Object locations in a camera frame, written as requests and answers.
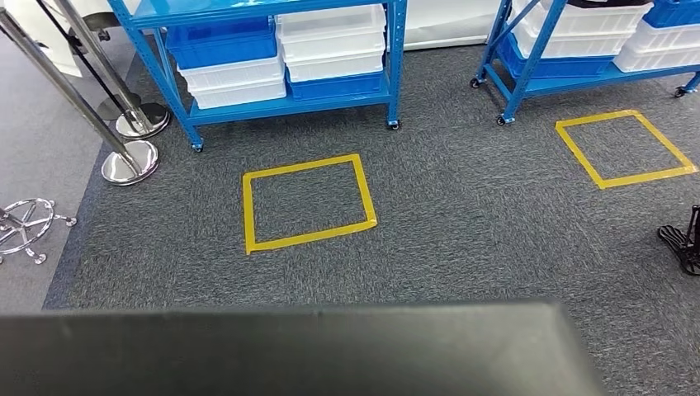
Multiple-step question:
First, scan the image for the chrome chair base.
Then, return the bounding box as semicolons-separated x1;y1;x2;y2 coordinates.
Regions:
0;197;78;266

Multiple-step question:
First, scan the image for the white car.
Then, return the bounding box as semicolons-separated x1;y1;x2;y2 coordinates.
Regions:
0;0;505;78

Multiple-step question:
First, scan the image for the black plastic plate frame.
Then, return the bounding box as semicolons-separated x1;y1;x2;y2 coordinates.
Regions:
0;300;609;396

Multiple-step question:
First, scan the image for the black white humanoid robot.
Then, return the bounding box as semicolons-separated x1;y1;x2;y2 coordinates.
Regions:
657;205;700;276

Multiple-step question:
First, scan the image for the chrome stanchion post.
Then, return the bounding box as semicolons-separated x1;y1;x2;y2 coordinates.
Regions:
54;0;171;140
0;7;160;187

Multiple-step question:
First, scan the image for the blue metal shelf rack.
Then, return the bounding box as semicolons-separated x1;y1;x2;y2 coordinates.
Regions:
470;0;700;127
107;0;409;153

